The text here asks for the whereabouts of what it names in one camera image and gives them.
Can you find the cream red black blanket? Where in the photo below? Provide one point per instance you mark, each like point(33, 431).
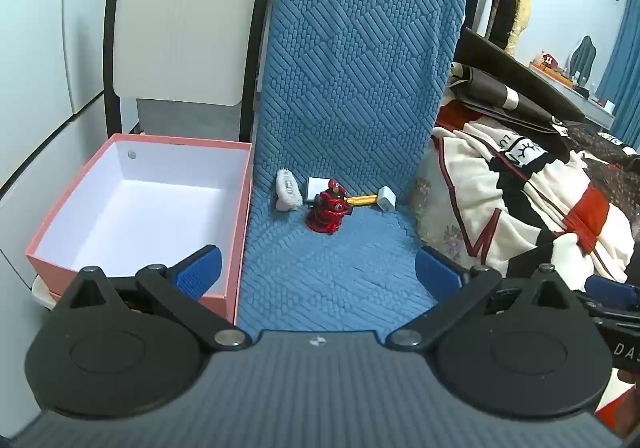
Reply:
point(480, 177)

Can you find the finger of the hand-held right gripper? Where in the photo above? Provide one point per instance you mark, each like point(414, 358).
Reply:
point(612, 290)

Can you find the pink cardboard box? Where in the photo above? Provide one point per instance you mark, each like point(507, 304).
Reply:
point(150, 208)

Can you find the blue curtain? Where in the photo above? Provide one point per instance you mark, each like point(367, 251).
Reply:
point(625, 52)

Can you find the dark office chair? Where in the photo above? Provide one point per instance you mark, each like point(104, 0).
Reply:
point(582, 55)

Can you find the white wardrobe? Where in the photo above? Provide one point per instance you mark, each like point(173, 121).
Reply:
point(40, 77)

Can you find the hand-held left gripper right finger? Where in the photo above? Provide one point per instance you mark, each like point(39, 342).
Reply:
point(436, 274)

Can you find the white fuzzy brush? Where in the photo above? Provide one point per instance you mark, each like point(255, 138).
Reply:
point(287, 190)

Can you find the red desk ornament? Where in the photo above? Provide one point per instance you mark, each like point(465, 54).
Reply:
point(547, 60)

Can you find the white charger plug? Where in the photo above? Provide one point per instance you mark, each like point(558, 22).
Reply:
point(316, 187)

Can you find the blue quilted chair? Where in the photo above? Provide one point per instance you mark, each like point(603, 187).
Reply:
point(350, 77)

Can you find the grey desk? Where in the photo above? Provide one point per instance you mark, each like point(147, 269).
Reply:
point(575, 95)

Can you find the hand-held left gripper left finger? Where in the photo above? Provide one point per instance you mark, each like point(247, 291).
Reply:
point(200, 272)

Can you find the dark brown bag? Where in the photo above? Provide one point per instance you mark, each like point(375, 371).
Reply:
point(500, 72)

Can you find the beige folding chair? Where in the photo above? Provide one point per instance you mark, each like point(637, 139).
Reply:
point(180, 27)

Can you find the brown patterned cloth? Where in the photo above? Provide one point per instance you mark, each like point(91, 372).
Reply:
point(605, 142)

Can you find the floral bed sheet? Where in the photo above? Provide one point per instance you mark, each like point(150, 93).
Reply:
point(430, 208)

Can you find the red toy figure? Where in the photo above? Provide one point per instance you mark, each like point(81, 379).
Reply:
point(325, 215)

